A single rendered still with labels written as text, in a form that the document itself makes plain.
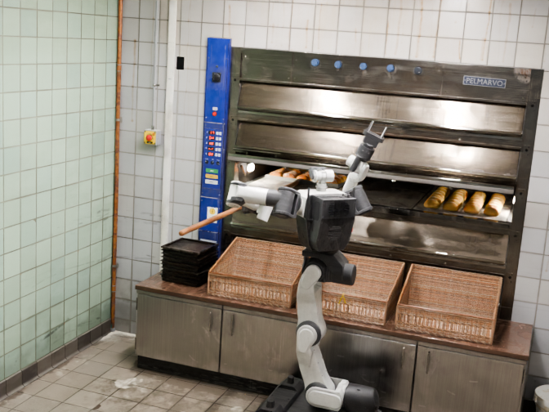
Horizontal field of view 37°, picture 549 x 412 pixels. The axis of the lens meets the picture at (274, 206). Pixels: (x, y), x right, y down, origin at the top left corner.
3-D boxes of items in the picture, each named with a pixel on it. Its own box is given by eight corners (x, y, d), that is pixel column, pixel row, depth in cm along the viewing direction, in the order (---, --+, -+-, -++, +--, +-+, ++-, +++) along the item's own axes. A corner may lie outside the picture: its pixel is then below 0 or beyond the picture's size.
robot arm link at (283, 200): (266, 212, 425) (292, 217, 422) (263, 208, 417) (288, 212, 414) (271, 192, 428) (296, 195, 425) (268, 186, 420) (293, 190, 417)
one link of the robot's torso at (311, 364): (338, 396, 457) (327, 314, 451) (328, 410, 439) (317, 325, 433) (312, 396, 463) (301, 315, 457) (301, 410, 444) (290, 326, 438)
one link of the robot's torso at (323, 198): (363, 256, 426) (369, 189, 418) (305, 259, 412) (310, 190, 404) (336, 241, 452) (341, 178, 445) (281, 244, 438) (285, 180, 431)
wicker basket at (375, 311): (317, 288, 532) (320, 248, 527) (402, 303, 514) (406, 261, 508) (293, 311, 488) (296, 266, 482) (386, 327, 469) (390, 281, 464)
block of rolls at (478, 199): (435, 192, 572) (436, 185, 571) (506, 201, 557) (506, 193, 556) (421, 208, 516) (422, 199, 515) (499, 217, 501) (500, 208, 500)
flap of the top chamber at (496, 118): (238, 109, 530) (243, 79, 532) (521, 137, 474) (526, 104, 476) (235, 107, 526) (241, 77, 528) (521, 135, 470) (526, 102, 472)
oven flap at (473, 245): (231, 225, 546) (237, 196, 548) (505, 265, 490) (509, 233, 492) (229, 224, 542) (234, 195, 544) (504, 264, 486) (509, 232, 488)
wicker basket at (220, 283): (233, 275, 551) (235, 235, 545) (313, 288, 534) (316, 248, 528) (205, 295, 505) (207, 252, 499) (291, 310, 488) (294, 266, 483)
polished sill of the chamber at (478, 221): (236, 191, 548) (237, 185, 547) (511, 228, 491) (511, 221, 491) (233, 193, 542) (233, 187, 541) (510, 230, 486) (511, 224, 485)
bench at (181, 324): (170, 342, 579) (173, 264, 567) (520, 412, 503) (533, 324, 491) (131, 370, 527) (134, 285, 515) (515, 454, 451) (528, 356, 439)
